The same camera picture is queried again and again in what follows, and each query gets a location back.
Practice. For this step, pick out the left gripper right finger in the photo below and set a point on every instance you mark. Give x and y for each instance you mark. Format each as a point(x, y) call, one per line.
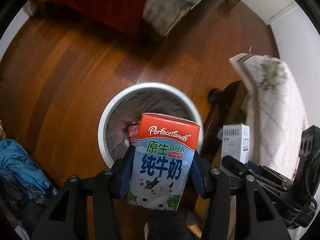
point(199, 171)

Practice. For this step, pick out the white blue oligopeptides box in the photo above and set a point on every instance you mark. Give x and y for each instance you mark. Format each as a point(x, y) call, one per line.
point(236, 142)

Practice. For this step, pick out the dark wooden table frame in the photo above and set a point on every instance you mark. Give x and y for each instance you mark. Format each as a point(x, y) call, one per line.
point(227, 106)

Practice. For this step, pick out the white checked floral tablecloth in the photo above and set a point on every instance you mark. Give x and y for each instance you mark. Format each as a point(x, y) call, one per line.
point(275, 112)

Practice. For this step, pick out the white round trash bin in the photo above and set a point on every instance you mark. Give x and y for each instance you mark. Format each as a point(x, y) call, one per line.
point(163, 112)

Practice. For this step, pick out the red blue milk carton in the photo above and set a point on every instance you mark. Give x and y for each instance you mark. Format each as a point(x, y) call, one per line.
point(164, 152)

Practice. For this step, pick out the blue jacket on chair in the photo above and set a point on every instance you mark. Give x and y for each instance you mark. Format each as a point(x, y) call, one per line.
point(18, 167)

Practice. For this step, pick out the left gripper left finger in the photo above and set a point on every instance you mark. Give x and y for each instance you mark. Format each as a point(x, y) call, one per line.
point(122, 172)

